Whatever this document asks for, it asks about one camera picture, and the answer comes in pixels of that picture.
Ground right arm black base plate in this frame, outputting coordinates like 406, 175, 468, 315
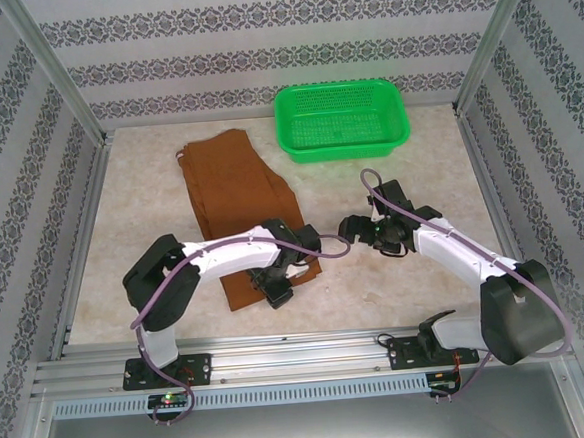
384, 329, 482, 373

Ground aluminium mounting rail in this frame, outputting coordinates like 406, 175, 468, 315
30, 312, 569, 398

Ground grey slotted cable duct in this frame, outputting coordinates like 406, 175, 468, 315
51, 373, 431, 421

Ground brown long pants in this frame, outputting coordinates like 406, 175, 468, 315
174, 121, 327, 317

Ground grey metal sheet panel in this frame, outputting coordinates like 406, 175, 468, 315
34, 381, 584, 438

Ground aluminium frame post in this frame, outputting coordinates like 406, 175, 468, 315
0, 0, 107, 150
445, 0, 550, 114

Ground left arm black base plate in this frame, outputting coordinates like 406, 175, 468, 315
120, 352, 215, 391

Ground green plastic mesh basket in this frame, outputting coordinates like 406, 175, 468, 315
272, 77, 415, 170

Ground aluminium table side rail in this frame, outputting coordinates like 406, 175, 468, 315
35, 130, 130, 360

